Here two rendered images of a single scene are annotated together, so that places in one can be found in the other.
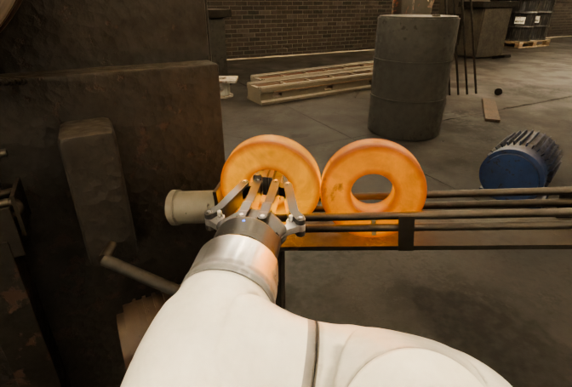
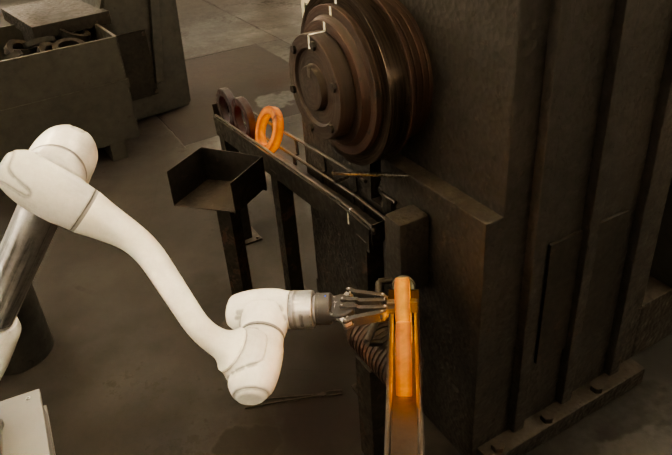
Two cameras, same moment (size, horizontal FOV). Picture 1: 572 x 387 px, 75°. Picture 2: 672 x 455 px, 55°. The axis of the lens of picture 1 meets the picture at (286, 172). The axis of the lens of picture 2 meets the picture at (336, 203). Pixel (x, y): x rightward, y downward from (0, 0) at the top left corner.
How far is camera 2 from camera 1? 1.40 m
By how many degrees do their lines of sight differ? 77
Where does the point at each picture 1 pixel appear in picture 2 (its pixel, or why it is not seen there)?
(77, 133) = (391, 216)
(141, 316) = not seen: hidden behind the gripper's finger
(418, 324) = not seen: outside the picture
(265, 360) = (251, 312)
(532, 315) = not seen: outside the picture
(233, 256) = (296, 296)
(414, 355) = (242, 334)
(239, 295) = (274, 301)
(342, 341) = (259, 329)
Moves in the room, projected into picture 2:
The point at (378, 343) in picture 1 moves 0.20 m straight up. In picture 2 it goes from (252, 332) to (239, 256)
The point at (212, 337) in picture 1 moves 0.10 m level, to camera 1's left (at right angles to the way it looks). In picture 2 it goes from (257, 298) to (259, 272)
